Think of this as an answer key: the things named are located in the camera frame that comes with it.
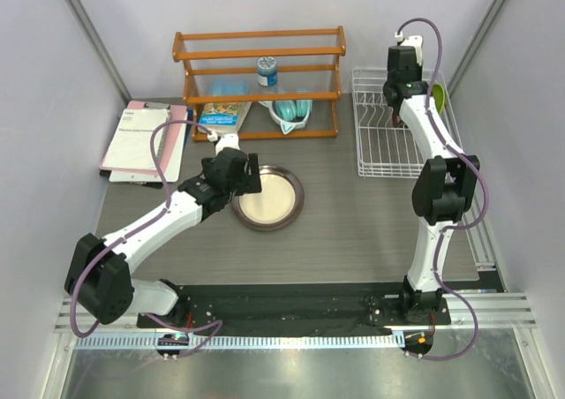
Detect brown rimmed cream plate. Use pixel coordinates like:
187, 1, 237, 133
231, 165, 305, 231

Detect red rimmed grey plate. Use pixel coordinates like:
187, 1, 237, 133
389, 103, 403, 128

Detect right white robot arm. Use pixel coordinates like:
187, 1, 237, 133
383, 36, 479, 324

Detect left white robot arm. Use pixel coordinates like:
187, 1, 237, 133
64, 147, 261, 327

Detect orange wooden shelf rack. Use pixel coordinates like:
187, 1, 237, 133
171, 26, 347, 139

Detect green plate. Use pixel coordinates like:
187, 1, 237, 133
432, 83, 447, 115

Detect white board under folder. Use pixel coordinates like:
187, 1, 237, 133
109, 149, 182, 184

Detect blue paperback book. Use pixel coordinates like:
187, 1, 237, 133
199, 102, 252, 135

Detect pink folder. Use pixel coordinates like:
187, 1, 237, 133
125, 101, 188, 174

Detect teal cat ear headphones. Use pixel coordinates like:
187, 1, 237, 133
260, 99, 313, 135

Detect light blue box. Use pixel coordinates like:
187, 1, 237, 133
210, 80, 249, 96

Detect white spiral manual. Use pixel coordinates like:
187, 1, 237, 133
100, 108, 170, 170

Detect blue lidded jar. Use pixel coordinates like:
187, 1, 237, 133
256, 56, 278, 87

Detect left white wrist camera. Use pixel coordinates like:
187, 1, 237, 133
207, 132, 240, 155

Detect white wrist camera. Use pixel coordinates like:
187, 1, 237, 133
395, 31, 424, 66
207, 132, 240, 155

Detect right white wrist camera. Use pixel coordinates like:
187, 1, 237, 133
395, 31, 424, 66

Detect white wire dish rack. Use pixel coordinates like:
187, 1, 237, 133
350, 65, 464, 178

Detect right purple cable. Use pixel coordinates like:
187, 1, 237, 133
394, 17, 492, 361

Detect purple cable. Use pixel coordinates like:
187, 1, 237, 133
394, 17, 492, 361
70, 120, 217, 339

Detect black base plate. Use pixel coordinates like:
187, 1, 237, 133
136, 282, 452, 329

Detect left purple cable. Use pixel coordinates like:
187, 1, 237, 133
70, 120, 217, 339

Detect white slotted cable duct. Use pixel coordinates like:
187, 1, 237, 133
75, 332, 405, 350

